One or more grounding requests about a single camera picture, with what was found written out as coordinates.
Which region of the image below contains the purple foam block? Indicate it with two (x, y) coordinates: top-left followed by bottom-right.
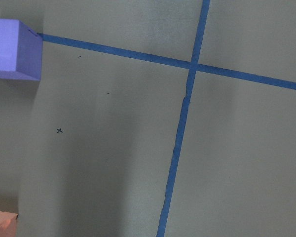
(0, 19), (43, 81)

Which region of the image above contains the orange foam block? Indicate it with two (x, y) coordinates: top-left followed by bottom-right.
(0, 211), (19, 237)

